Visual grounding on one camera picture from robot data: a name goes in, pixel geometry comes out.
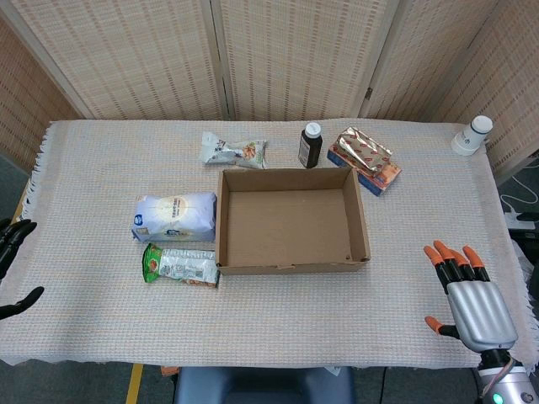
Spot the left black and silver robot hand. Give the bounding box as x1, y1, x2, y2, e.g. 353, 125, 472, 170
0, 217, 45, 322

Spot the right silver orange-tipped robot hand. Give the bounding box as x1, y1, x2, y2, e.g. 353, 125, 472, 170
424, 240, 519, 353

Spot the green white snack packet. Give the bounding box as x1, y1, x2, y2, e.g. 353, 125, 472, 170
141, 242, 221, 290

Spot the gold foil packet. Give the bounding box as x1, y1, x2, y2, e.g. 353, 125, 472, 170
335, 126, 394, 176

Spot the open cardboard box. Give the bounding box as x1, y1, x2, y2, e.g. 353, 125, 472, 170
214, 166, 372, 277

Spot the white orange snack packet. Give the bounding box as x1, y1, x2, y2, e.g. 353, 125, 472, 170
199, 130, 270, 170

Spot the white power strip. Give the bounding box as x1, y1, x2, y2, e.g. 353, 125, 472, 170
504, 211, 536, 231

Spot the orange and blue carton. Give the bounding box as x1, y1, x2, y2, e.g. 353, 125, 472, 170
326, 142, 403, 198

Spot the white plastic bottle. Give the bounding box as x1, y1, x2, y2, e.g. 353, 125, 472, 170
451, 114, 494, 157

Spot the white woven tablecloth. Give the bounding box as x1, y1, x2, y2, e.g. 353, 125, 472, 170
0, 119, 539, 368

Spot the dark blue seat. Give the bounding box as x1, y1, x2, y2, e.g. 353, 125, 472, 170
173, 365, 355, 404

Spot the brown bottle white cap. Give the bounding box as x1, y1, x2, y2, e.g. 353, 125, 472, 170
297, 122, 324, 170

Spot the beige folding screen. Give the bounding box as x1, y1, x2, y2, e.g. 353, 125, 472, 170
0, 0, 539, 186

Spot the white cable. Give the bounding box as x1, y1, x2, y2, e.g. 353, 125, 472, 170
499, 173, 539, 216

